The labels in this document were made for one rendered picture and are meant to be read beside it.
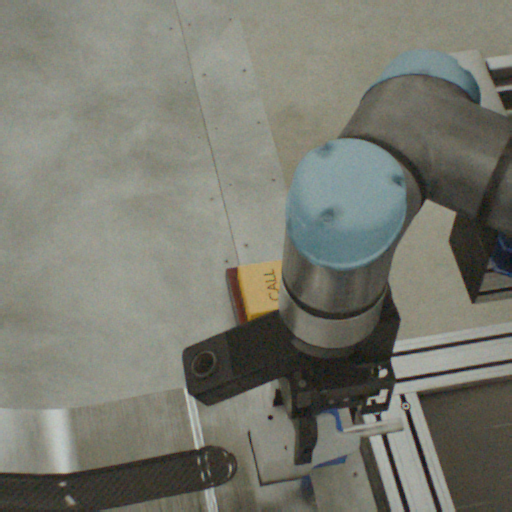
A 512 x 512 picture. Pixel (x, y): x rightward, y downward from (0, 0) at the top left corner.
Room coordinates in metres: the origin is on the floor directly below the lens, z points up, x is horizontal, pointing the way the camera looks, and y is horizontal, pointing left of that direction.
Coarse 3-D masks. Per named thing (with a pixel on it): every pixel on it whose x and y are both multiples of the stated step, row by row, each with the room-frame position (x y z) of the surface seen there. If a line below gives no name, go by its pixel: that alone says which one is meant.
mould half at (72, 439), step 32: (0, 416) 0.51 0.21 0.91; (32, 416) 0.52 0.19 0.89; (64, 416) 0.53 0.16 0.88; (96, 416) 0.53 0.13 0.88; (128, 416) 0.53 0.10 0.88; (160, 416) 0.53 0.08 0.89; (192, 416) 0.53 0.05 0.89; (224, 416) 0.54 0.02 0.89; (0, 448) 0.48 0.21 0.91; (32, 448) 0.49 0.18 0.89; (64, 448) 0.50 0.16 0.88; (96, 448) 0.50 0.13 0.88; (128, 448) 0.50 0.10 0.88; (160, 448) 0.50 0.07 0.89; (192, 448) 0.50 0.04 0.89; (256, 480) 0.48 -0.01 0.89
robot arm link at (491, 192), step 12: (504, 156) 0.56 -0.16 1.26; (504, 168) 0.55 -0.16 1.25; (492, 180) 0.54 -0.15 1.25; (504, 180) 0.54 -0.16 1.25; (492, 192) 0.54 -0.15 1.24; (504, 192) 0.54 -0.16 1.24; (480, 204) 0.54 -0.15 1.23; (492, 204) 0.53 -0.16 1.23; (504, 204) 0.53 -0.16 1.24; (480, 216) 0.54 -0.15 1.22; (492, 216) 0.53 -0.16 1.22; (504, 216) 0.53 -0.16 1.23; (504, 228) 0.53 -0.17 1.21
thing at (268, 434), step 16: (256, 416) 0.52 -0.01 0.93; (272, 416) 0.52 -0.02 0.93; (336, 416) 0.53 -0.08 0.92; (256, 432) 0.50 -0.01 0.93; (272, 432) 0.50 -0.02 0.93; (352, 432) 0.52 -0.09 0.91; (368, 432) 0.52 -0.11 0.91; (384, 432) 0.52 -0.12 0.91; (256, 448) 0.50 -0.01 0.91; (272, 448) 0.49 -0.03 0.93; (256, 464) 0.49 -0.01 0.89; (272, 464) 0.48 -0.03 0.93; (320, 464) 0.49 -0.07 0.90; (272, 480) 0.48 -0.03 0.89; (288, 480) 0.48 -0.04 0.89
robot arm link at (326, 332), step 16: (288, 304) 0.49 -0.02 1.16; (288, 320) 0.49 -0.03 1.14; (304, 320) 0.48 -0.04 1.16; (320, 320) 0.47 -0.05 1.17; (336, 320) 0.47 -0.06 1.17; (352, 320) 0.47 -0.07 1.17; (368, 320) 0.48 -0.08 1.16; (304, 336) 0.48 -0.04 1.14; (320, 336) 0.47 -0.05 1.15; (336, 336) 0.47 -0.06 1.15; (352, 336) 0.48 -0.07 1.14
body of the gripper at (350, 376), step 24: (384, 312) 0.51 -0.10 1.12; (288, 336) 0.49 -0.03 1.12; (384, 336) 0.50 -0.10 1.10; (336, 360) 0.50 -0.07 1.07; (360, 360) 0.50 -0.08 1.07; (384, 360) 0.50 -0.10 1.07; (288, 384) 0.48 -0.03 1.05; (312, 384) 0.48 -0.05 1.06; (336, 384) 0.48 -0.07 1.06; (360, 384) 0.48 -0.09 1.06; (384, 384) 0.49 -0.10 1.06; (288, 408) 0.48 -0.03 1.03; (312, 408) 0.47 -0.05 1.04; (384, 408) 0.49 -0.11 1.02
